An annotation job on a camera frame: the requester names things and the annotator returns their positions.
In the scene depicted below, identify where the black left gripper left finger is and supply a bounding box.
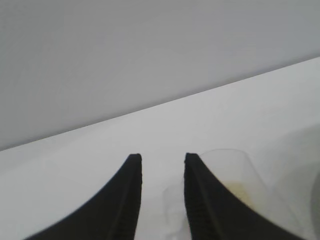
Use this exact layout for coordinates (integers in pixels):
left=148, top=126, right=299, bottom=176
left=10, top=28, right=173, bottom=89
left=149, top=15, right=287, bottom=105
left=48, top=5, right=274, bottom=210
left=28, top=152, right=143, bottom=240

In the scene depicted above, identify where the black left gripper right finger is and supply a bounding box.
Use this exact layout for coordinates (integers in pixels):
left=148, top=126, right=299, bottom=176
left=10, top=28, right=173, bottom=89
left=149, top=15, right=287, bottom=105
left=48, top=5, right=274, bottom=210
left=184, top=152, right=301, bottom=240

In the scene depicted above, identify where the stainless steel mixing bowl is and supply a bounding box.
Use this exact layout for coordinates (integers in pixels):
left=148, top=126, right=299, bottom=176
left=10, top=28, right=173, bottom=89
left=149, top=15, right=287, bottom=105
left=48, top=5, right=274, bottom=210
left=307, top=129, right=320, bottom=221

